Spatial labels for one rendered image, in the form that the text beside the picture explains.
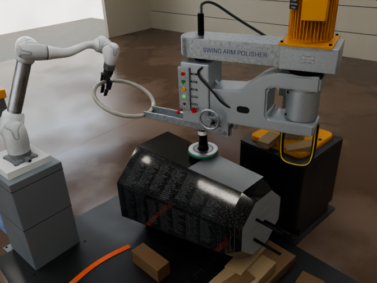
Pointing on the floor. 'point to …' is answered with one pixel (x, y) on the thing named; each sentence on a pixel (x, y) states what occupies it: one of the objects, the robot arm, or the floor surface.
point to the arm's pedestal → (38, 214)
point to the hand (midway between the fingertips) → (104, 90)
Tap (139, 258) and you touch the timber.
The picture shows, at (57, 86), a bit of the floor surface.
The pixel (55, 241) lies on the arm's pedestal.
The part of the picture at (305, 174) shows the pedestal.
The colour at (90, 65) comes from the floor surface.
